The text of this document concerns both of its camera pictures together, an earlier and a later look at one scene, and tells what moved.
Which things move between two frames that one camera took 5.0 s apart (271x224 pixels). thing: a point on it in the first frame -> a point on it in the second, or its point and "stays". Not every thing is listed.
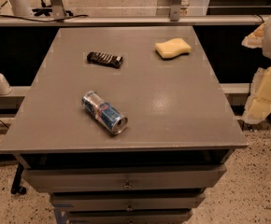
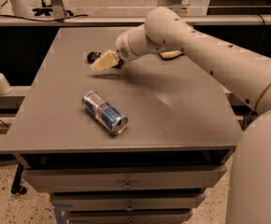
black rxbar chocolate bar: [105, 59] stays
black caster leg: [16, 188] stays
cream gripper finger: [267, 88] -> [122, 49]
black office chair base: [47, 9] stays
